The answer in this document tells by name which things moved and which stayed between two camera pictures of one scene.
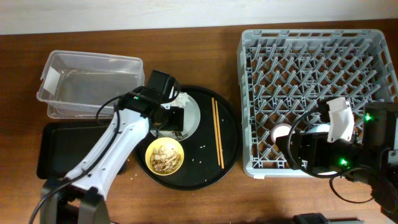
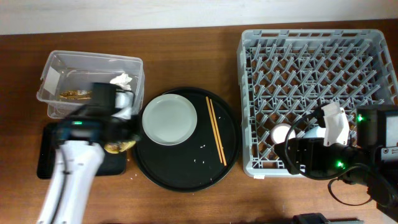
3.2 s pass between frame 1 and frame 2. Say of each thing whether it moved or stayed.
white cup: stayed
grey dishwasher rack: stayed
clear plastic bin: stayed
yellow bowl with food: moved
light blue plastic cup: stayed
